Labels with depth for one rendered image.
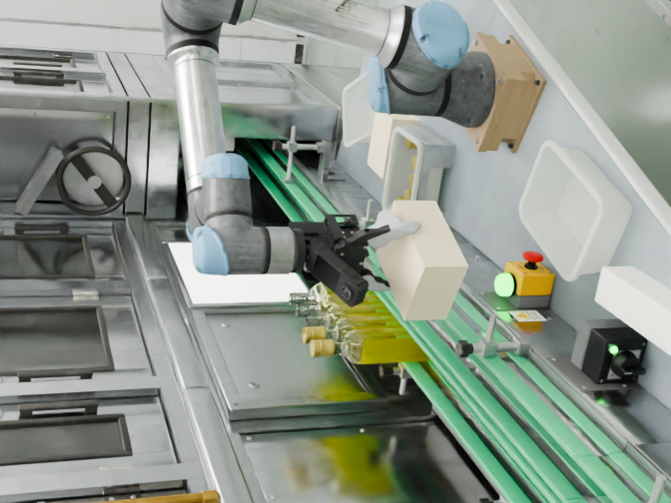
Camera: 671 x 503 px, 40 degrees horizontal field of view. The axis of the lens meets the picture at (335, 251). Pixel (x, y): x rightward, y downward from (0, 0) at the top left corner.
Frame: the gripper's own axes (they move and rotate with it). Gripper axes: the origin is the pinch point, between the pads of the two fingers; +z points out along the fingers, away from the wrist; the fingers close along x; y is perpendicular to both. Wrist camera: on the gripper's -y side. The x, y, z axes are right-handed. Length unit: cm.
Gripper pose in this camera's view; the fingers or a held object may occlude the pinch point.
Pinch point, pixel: (410, 259)
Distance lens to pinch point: 152.6
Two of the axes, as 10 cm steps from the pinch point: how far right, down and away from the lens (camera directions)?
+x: -2.2, 7.4, 6.4
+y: -2.4, -6.8, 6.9
